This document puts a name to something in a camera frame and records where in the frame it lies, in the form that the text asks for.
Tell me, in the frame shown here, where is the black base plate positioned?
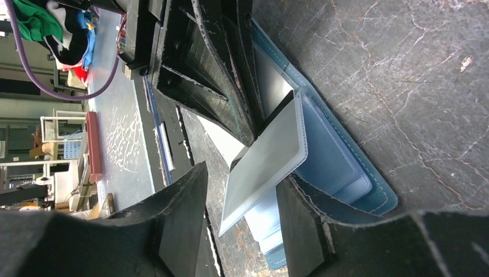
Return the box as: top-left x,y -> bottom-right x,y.
116,0 -> 223,277

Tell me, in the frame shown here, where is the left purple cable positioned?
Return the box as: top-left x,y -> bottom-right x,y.
3,0 -> 121,102

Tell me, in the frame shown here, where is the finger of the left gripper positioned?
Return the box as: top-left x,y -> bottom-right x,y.
221,0 -> 264,125

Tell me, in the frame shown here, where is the red box on table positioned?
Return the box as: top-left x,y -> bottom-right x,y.
85,111 -> 103,184

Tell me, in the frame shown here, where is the colourful clothes pile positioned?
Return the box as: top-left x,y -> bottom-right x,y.
11,1 -> 96,87

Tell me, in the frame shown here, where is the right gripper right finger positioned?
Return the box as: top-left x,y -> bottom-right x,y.
276,175 -> 488,276

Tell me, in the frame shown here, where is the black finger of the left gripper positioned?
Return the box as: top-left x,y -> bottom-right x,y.
156,1 -> 255,146

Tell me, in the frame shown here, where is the black credit card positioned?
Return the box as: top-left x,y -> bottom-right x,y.
230,90 -> 294,172

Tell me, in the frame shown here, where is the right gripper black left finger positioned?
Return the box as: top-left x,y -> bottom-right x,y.
1,162 -> 208,276

